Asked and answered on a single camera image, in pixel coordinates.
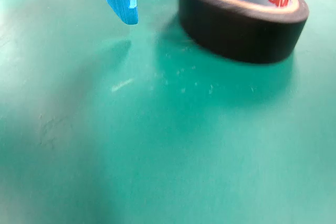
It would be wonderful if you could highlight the black electrical tape roll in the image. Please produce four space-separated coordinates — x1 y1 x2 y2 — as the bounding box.
178 0 310 65

